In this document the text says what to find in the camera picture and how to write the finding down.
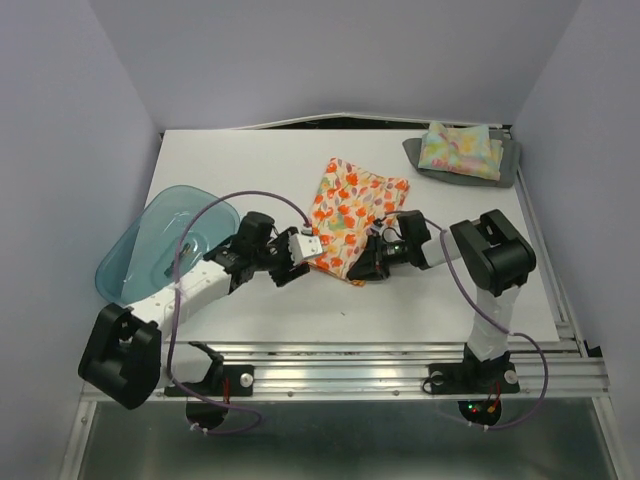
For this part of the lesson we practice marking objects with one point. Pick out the aluminium frame rail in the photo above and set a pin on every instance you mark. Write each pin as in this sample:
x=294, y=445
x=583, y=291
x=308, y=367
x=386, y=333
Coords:
x=395, y=371

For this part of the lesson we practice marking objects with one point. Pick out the pastel floral skirt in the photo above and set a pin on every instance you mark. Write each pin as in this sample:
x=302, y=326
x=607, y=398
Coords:
x=468, y=151

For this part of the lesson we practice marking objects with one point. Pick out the blue plastic basin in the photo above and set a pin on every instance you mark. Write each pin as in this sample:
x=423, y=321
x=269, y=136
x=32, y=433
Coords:
x=142, y=260

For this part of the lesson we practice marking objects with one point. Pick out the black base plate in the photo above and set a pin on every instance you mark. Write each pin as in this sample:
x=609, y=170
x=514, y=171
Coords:
x=228, y=380
x=456, y=379

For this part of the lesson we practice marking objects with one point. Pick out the grey pleated skirt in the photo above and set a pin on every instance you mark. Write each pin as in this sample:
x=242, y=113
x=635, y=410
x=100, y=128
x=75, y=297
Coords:
x=508, y=167

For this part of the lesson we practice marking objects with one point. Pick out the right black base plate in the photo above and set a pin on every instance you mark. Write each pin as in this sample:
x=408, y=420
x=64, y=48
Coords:
x=456, y=379

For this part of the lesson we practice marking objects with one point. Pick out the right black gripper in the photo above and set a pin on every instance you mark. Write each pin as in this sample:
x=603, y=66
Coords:
x=371, y=264

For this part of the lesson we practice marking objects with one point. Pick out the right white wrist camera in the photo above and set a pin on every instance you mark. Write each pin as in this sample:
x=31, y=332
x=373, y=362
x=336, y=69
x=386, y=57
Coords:
x=378, y=229

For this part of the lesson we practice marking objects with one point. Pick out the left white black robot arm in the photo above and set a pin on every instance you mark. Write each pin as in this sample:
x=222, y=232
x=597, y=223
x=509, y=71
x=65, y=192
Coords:
x=132, y=350

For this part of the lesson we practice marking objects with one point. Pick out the orange floral skirt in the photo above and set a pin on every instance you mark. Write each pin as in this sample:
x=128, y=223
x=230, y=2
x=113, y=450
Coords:
x=348, y=201

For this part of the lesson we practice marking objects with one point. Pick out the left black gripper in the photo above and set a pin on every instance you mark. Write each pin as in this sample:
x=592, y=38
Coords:
x=283, y=275

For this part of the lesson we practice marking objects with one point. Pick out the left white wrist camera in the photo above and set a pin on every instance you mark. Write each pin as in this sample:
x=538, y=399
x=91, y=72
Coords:
x=304, y=247

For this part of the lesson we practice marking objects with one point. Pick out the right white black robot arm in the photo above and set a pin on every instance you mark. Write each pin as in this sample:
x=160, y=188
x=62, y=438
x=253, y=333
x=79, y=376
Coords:
x=489, y=261

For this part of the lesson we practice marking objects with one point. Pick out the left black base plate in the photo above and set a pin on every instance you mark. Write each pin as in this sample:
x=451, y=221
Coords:
x=228, y=380

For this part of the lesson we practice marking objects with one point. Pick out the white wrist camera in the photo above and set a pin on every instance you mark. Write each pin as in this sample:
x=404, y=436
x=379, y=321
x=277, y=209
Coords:
x=378, y=229
x=304, y=247

